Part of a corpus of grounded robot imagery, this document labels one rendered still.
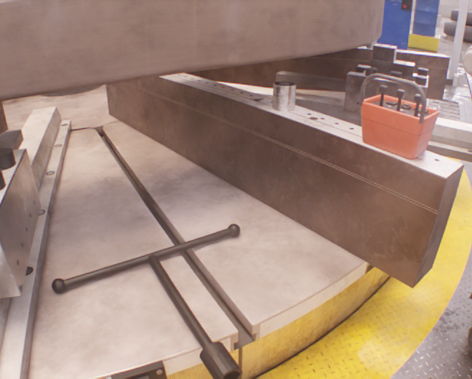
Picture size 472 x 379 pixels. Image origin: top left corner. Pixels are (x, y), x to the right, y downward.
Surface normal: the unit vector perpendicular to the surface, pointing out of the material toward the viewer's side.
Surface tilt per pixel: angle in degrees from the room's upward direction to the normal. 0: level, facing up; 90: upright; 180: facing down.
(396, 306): 0
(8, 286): 90
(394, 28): 90
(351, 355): 0
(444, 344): 0
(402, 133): 97
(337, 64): 90
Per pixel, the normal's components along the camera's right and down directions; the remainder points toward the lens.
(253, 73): -0.09, 0.48
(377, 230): -0.77, 0.31
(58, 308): 0.00, -0.88
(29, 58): 0.37, 0.45
